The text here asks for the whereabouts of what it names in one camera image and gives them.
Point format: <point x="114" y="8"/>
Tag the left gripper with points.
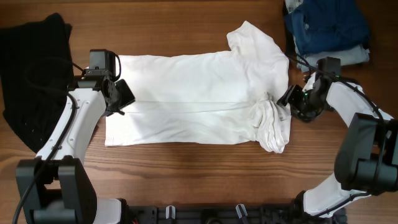
<point x="129" y="97"/>

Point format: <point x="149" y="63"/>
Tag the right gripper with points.
<point x="292" y="97"/>

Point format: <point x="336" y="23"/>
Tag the white t-shirt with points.
<point x="226" y="97"/>

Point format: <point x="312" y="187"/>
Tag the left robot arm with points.
<point x="54" y="186"/>

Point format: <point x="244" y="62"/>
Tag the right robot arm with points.
<point x="366" y="163"/>

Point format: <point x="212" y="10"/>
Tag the folded light blue jeans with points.
<point x="353" y="55"/>

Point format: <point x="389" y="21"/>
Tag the black garment under blue stack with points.
<point x="317" y="29"/>

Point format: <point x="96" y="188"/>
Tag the folded dark blue garment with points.
<point x="327" y="26"/>

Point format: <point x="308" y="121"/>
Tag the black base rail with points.
<point x="266" y="214"/>

